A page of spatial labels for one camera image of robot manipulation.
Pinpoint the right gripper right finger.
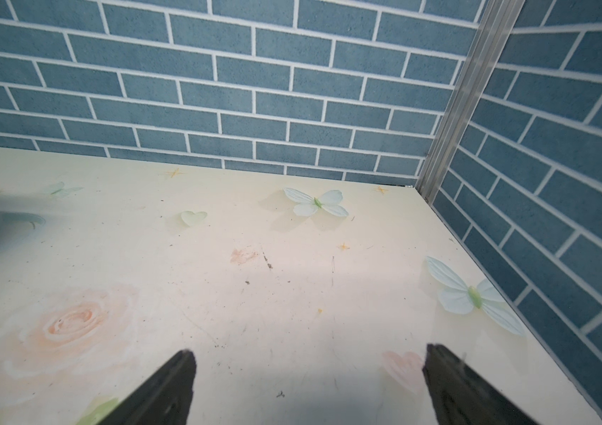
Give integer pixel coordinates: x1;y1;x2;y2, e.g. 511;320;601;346
422;344;536;425

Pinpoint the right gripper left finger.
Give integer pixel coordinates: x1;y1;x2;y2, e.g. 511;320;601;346
100;349;197;425

